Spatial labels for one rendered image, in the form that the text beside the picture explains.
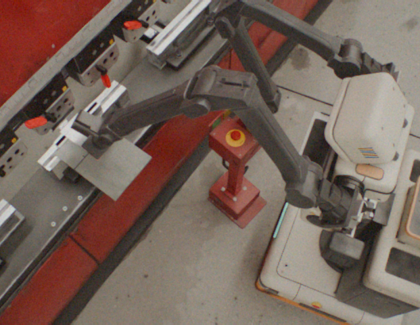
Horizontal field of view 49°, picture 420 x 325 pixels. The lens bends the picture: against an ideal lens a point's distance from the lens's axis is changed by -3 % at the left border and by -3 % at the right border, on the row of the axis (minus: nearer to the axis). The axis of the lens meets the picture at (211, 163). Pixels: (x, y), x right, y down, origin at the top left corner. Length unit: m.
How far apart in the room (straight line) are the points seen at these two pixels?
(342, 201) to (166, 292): 1.35
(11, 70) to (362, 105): 0.86
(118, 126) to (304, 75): 1.84
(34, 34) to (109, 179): 0.53
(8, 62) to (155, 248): 1.50
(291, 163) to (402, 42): 2.22
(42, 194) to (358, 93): 1.07
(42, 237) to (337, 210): 0.94
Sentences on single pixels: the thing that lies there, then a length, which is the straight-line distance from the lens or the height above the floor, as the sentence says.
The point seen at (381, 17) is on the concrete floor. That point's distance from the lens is 3.34.
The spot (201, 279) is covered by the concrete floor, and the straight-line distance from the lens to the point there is 2.41.
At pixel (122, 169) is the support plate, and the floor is 1.00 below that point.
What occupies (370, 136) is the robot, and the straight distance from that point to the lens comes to 1.18.
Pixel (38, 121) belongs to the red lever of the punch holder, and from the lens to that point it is 1.32.
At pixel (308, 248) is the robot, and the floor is 0.28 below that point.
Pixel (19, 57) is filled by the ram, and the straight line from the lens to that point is 1.21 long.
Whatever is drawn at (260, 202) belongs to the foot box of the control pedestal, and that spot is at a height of 0.01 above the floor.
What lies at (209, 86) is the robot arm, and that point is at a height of 1.54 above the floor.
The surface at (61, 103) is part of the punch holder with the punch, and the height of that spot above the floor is 1.22.
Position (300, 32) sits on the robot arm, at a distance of 1.39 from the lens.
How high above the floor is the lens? 2.38
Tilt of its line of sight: 66 degrees down
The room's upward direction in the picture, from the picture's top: straight up
